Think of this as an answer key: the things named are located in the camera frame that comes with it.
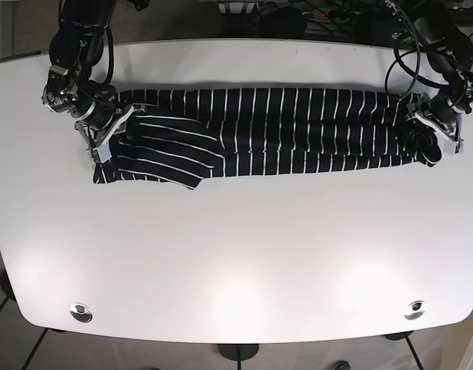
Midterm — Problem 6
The grey sneaker shoe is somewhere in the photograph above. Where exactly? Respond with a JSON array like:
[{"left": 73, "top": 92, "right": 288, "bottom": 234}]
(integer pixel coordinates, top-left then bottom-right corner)
[{"left": 331, "top": 360, "right": 351, "bottom": 370}]

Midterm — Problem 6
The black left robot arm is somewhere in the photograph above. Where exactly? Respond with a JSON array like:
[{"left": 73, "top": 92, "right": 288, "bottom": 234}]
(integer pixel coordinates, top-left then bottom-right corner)
[{"left": 385, "top": 1, "right": 473, "bottom": 163}]

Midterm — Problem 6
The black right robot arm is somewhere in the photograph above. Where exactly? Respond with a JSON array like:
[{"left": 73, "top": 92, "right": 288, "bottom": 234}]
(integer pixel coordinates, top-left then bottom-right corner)
[{"left": 42, "top": 1, "right": 135, "bottom": 163}]

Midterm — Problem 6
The navy white striped T-shirt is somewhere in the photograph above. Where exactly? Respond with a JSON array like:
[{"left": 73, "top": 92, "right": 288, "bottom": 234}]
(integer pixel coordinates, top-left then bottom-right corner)
[{"left": 93, "top": 88, "right": 442, "bottom": 189}]

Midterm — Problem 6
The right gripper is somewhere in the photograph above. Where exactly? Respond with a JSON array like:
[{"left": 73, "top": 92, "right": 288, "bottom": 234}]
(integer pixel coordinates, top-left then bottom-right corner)
[{"left": 73, "top": 102, "right": 135, "bottom": 164}]

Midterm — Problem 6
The front black table foot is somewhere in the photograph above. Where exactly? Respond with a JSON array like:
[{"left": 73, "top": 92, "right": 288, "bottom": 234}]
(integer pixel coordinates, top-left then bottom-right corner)
[{"left": 217, "top": 344, "right": 260, "bottom": 362}]

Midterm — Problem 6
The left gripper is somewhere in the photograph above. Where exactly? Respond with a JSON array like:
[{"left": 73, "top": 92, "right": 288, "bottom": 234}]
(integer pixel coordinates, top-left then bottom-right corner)
[{"left": 407, "top": 94, "right": 463, "bottom": 155}]

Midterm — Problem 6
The chrome table grommet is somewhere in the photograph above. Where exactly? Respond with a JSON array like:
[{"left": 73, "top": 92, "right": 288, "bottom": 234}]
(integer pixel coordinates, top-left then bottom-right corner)
[
  {"left": 69, "top": 302, "right": 92, "bottom": 323},
  {"left": 404, "top": 301, "right": 426, "bottom": 321}
]

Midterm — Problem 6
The left chrome table grommet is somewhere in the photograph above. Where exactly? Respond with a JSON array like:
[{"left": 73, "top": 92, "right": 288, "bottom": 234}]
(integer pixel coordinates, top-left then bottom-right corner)
[{"left": 69, "top": 302, "right": 92, "bottom": 323}]

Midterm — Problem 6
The right chrome table grommet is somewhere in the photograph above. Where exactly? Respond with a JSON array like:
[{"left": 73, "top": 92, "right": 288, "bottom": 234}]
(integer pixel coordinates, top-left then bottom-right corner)
[{"left": 404, "top": 301, "right": 426, "bottom": 321}]

